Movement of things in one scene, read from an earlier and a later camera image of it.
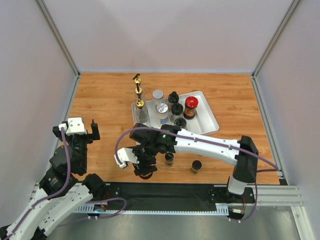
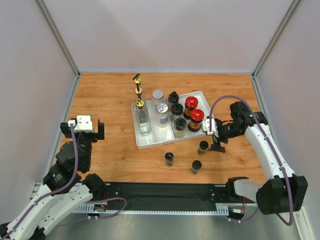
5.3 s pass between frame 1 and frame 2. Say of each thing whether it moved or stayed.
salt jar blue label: stayed
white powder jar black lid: stayed
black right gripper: moved
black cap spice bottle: stayed
